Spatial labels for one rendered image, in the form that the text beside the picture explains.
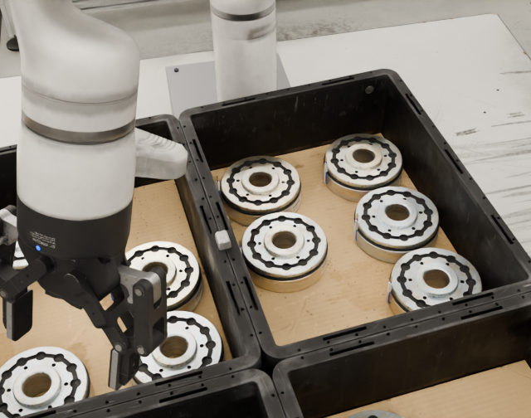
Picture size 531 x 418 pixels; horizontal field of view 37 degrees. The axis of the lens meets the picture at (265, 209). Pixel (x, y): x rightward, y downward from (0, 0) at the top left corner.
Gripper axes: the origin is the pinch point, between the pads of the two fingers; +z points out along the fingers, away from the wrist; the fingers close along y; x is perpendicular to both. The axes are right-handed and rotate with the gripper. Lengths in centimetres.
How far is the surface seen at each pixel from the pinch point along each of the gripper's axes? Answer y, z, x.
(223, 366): 6.5, 9.2, 15.1
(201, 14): -104, 47, 216
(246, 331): 6.6, 7.8, 19.5
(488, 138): 17, 9, 89
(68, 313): -16.4, 18.6, 22.4
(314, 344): 13.1, 7.1, 20.7
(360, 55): -11, 6, 102
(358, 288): 12.3, 11.7, 39.0
